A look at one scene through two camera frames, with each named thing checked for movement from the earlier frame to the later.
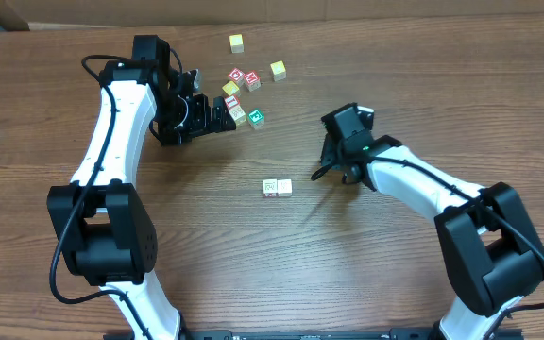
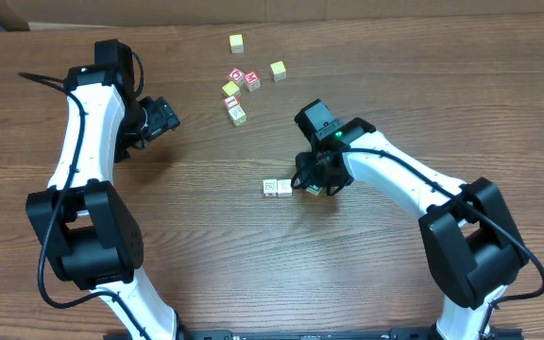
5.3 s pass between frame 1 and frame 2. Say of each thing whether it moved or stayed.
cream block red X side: stayed
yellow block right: stayed
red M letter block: stayed
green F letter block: moved
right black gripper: moved
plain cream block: stayed
